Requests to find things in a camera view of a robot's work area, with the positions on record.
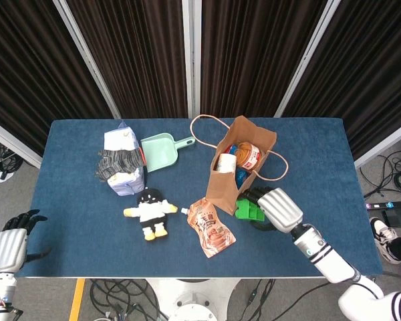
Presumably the green plastic grid block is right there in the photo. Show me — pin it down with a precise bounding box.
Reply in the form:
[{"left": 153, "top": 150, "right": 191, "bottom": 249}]
[{"left": 234, "top": 197, "right": 267, "bottom": 221}]

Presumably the grey striped knit glove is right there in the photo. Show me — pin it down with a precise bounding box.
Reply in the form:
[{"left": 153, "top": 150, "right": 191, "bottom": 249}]
[{"left": 93, "top": 148, "right": 146, "bottom": 183}]

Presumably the black foot pedal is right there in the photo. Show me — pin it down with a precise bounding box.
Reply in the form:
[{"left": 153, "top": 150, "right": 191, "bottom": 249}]
[{"left": 380, "top": 209, "right": 401, "bottom": 229}]

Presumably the black and white plush doll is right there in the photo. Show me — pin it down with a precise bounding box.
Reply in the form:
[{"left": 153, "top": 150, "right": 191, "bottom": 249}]
[{"left": 122, "top": 187, "right": 178, "bottom": 242}]

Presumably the brown paper bag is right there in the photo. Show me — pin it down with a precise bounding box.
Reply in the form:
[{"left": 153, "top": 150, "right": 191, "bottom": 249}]
[{"left": 189, "top": 114, "right": 289, "bottom": 215}]

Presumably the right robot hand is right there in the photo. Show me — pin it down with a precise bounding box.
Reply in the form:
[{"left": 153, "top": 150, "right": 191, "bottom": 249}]
[{"left": 239, "top": 186, "right": 304, "bottom": 233}]

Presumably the white and black sneaker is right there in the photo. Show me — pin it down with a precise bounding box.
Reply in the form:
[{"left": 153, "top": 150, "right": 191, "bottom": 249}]
[{"left": 369, "top": 217, "right": 401, "bottom": 265}]

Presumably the white flower print paper cup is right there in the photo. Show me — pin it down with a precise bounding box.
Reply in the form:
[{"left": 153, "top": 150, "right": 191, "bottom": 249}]
[{"left": 215, "top": 152, "right": 238, "bottom": 174}]

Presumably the blue snack packet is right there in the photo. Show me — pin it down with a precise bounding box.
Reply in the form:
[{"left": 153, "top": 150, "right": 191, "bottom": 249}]
[{"left": 227, "top": 143, "right": 249, "bottom": 187}]

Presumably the white partition frame rail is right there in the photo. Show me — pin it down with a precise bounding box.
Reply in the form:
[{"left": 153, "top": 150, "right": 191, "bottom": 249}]
[
  {"left": 0, "top": 115, "right": 43, "bottom": 169},
  {"left": 354, "top": 126, "right": 401, "bottom": 169}
]

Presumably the black floor cable tangle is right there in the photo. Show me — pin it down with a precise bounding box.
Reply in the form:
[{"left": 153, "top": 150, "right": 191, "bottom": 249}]
[
  {"left": 0, "top": 133, "right": 24, "bottom": 175},
  {"left": 88, "top": 279, "right": 170, "bottom": 321},
  {"left": 359, "top": 133, "right": 401, "bottom": 199}
]

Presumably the orange peanut butter pouch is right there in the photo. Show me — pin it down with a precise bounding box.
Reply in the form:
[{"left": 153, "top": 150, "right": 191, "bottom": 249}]
[{"left": 181, "top": 197, "right": 237, "bottom": 259}]

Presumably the blue felt table cover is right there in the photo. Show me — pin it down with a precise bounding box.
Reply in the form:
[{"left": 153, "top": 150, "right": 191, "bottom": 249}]
[{"left": 13, "top": 117, "right": 384, "bottom": 278}]

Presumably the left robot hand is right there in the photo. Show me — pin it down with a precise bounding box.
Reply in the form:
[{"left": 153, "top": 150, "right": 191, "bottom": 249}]
[{"left": 0, "top": 209, "right": 53, "bottom": 272}]

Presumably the mint green plastic scoop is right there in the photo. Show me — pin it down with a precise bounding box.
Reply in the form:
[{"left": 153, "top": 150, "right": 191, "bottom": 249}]
[{"left": 140, "top": 132, "right": 196, "bottom": 173}]

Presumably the dark pleated curtain panel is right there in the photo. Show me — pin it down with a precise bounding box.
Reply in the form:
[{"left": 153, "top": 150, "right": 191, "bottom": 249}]
[
  {"left": 283, "top": 0, "right": 401, "bottom": 160},
  {"left": 200, "top": 0, "right": 329, "bottom": 118},
  {"left": 66, "top": 0, "right": 188, "bottom": 118},
  {"left": 0, "top": 0, "right": 114, "bottom": 156}
]

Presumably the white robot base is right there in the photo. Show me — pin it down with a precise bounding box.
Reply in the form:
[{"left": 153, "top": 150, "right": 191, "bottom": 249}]
[{"left": 143, "top": 278, "right": 243, "bottom": 321}]

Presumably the yellow floor tape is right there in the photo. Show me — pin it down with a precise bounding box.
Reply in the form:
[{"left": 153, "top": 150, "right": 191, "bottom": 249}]
[{"left": 68, "top": 278, "right": 86, "bottom": 321}]

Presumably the white partition frame post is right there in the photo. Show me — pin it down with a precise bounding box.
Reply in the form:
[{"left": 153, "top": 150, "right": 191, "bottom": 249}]
[
  {"left": 52, "top": 0, "right": 122, "bottom": 120},
  {"left": 182, "top": 0, "right": 202, "bottom": 118},
  {"left": 274, "top": 0, "right": 342, "bottom": 118}
]

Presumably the long black arm cable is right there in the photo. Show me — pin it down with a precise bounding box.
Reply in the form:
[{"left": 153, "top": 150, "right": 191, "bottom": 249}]
[{"left": 250, "top": 282, "right": 331, "bottom": 321}]

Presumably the clear tub of rubber bands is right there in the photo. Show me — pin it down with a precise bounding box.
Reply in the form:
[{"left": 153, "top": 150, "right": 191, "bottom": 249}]
[{"left": 235, "top": 142, "right": 262, "bottom": 170}]

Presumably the pale lilac tissue pack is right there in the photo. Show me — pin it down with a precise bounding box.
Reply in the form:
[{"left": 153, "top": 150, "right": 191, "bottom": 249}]
[{"left": 103, "top": 120, "right": 145, "bottom": 197}]

